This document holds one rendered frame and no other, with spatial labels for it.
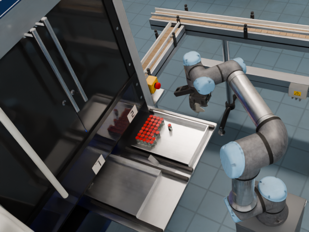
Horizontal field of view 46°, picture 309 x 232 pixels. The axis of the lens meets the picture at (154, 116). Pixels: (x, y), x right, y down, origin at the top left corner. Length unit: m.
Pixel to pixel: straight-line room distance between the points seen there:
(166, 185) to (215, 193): 0.99
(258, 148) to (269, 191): 0.42
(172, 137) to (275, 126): 0.82
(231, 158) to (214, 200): 1.55
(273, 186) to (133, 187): 0.68
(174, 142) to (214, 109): 1.33
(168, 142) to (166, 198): 0.33
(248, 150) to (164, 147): 0.80
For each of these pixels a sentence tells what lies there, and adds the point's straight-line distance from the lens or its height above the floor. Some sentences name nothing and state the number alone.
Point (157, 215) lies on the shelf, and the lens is 1.76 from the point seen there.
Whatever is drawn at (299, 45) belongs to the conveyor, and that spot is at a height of 0.89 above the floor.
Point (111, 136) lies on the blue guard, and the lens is 1.84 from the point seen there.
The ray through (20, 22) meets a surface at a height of 1.84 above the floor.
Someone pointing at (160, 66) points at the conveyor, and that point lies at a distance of 2.37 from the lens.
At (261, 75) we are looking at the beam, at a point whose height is 0.55.
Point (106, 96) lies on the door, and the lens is 1.75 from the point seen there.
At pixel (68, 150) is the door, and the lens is 1.62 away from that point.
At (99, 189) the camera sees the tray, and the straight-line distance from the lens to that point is 1.92.
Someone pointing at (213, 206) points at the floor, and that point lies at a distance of 2.73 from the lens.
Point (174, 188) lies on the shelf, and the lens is 1.81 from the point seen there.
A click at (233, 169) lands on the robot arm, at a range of 1.22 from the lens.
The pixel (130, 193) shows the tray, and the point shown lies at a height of 0.88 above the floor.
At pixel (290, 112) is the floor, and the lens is 3.21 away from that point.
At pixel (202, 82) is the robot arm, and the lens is 1.45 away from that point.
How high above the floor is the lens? 2.44
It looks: 48 degrees down
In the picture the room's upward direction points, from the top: 18 degrees counter-clockwise
